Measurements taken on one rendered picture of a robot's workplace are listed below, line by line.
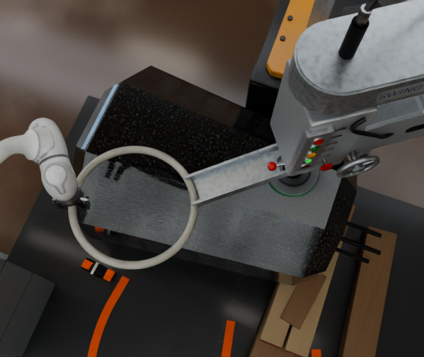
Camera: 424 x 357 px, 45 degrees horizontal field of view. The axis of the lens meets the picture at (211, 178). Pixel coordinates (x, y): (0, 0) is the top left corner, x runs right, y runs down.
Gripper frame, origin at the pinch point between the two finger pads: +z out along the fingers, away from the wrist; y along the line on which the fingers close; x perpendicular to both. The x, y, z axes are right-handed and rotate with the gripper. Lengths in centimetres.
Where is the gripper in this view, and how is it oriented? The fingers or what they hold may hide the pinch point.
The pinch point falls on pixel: (76, 210)
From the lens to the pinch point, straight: 209.0
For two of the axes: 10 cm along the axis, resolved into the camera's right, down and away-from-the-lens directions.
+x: -0.1, -9.4, 3.4
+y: 10.0, 0.2, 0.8
